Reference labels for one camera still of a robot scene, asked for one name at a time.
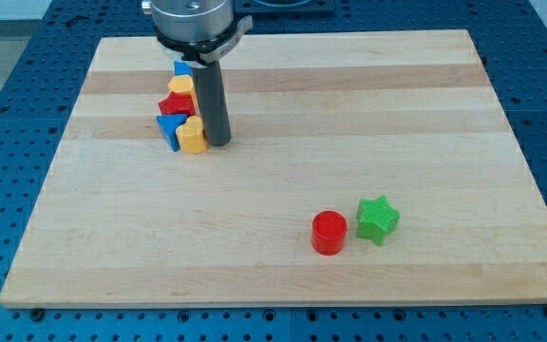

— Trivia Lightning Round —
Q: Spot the yellow hexagon block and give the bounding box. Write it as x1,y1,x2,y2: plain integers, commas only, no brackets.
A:
167,74,198,107

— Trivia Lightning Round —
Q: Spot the green star block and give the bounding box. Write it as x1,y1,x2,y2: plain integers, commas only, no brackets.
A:
356,196,401,246

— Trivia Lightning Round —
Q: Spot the blue triangle block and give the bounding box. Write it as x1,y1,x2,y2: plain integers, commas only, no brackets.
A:
156,114,188,152

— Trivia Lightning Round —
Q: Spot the blue cube block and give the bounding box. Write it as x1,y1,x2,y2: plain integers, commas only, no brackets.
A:
173,61,192,76

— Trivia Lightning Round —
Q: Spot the wooden board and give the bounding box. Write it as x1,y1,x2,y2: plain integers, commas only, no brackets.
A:
0,29,547,309

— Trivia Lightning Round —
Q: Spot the yellow heart block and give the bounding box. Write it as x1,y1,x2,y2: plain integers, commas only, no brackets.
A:
176,116,208,154

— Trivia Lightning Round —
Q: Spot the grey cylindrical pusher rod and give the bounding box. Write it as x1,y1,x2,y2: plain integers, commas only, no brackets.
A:
192,62,232,146

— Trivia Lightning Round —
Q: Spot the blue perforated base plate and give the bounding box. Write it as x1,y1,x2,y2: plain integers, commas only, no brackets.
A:
0,0,547,341

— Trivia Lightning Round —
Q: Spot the red cylinder block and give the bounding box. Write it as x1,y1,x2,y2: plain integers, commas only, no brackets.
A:
311,211,348,256

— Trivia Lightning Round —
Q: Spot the red star block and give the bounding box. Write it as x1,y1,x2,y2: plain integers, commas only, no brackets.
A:
159,92,197,117

